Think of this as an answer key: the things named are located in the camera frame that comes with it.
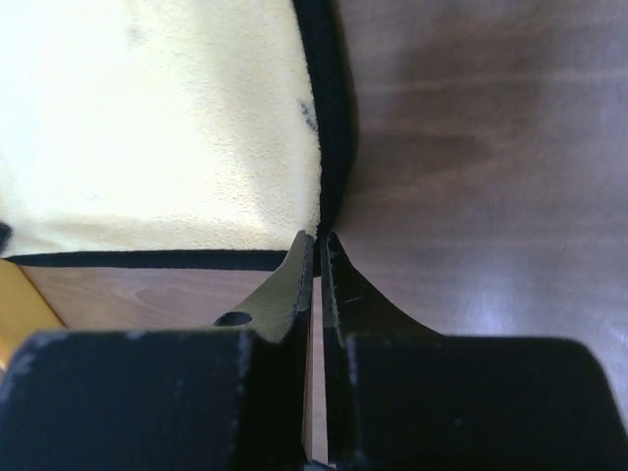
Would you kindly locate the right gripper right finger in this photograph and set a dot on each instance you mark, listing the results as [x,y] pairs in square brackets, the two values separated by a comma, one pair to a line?
[401,396]

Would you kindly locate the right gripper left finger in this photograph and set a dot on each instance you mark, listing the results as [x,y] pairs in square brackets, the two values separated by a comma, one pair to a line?
[225,397]

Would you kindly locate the yellow towel black trim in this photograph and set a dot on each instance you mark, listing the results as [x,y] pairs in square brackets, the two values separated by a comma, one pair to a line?
[170,134]

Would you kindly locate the yellow plastic bin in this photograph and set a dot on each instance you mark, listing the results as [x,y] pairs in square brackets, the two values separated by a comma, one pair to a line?
[23,311]

